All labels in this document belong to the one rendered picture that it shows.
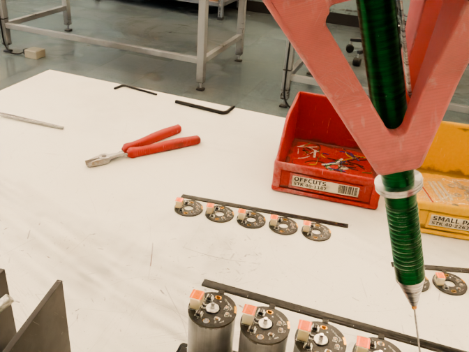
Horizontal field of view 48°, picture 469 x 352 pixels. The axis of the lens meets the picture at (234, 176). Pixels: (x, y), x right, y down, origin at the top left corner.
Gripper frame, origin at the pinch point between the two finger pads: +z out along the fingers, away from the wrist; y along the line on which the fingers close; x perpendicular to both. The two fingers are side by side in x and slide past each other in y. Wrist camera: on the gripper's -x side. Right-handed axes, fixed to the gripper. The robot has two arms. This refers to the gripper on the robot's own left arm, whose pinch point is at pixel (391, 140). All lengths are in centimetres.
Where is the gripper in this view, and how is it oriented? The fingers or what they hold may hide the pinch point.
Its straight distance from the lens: 18.1
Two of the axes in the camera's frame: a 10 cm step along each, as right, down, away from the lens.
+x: -9.7, 2.0, 1.2
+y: 0.1, -4.7, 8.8
